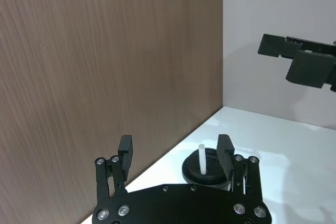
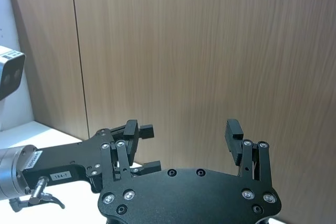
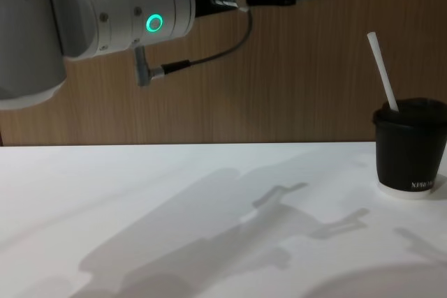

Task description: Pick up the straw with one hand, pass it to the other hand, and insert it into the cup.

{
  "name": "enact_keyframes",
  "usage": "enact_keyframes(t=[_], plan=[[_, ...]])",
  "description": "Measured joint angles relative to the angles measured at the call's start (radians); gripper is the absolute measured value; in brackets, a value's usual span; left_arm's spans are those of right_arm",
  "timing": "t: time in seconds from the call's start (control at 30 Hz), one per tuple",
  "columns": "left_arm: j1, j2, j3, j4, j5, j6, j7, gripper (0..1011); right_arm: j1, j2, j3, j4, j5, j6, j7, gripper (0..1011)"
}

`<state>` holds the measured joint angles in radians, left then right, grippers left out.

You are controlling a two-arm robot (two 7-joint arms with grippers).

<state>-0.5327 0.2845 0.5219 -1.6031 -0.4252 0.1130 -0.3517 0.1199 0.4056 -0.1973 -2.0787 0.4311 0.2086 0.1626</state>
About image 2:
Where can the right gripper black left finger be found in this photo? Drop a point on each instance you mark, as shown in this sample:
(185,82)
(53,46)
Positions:
(121,161)

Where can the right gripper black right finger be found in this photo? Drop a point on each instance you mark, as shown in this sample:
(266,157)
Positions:
(258,163)

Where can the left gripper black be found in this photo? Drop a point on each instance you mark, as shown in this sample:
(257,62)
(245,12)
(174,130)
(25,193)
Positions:
(76,158)

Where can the white table cloth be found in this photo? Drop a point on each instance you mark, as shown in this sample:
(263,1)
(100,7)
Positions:
(68,208)

